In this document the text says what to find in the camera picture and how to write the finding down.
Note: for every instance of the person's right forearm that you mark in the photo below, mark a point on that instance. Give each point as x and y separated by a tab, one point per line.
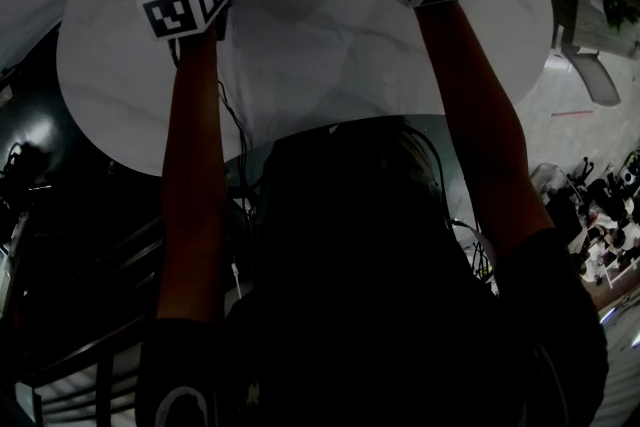
485	140

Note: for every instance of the person's black shirt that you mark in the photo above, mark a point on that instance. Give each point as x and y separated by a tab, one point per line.
375	340

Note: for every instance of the black office chair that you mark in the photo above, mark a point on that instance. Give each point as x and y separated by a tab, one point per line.
607	197

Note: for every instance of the potted green plant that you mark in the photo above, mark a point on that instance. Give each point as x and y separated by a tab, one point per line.
620	12

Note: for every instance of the white round table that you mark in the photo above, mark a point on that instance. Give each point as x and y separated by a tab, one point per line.
310	65

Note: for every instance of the person's left forearm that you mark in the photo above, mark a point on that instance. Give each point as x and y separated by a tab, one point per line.
192	190

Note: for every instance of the clear white chair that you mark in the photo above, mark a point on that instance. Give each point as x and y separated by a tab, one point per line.
550	180

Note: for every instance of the white office chair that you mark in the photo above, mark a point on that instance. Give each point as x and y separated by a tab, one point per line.
592	75

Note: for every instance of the wooden staircase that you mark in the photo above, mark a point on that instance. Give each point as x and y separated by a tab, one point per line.
75	315

